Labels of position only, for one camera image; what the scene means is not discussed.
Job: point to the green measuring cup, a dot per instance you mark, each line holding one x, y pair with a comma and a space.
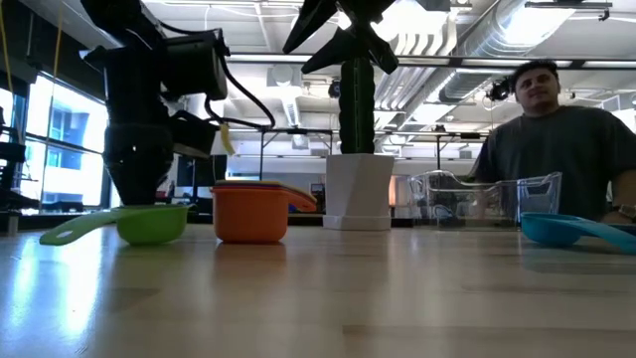
149, 226

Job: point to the orange-red measuring cup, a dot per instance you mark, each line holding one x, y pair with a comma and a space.
248, 216

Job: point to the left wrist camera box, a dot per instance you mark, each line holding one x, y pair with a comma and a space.
196, 64

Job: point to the small black background monitor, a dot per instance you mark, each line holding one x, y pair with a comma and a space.
211, 171

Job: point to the silver ventilation duct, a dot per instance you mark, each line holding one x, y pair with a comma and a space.
497, 35

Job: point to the black background table frame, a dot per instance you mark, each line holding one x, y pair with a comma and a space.
462, 135
298, 131

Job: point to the white hexagonal plant pot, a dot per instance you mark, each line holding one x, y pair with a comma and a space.
358, 189

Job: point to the black hanging ceiling device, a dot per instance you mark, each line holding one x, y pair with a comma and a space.
498, 90

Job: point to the black aluminium table frame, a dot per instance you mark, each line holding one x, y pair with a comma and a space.
400, 222

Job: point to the long ceiling light strip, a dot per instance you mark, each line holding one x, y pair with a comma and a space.
268, 58

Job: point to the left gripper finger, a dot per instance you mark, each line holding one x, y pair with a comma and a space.
139, 164

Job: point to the teal measuring cup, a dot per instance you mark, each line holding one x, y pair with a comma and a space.
549, 230

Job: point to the green cactus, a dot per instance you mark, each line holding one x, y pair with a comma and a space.
358, 109

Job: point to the blue measuring cup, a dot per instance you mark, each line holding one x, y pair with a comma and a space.
248, 187

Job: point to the large window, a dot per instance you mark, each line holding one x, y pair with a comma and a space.
64, 129

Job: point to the person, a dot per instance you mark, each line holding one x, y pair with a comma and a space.
561, 149

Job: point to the black round ceiling camera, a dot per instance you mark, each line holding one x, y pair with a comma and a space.
334, 89

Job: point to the clear plastic basket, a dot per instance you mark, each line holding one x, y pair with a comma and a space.
447, 204

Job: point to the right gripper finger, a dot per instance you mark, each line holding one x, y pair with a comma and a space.
310, 20
343, 47

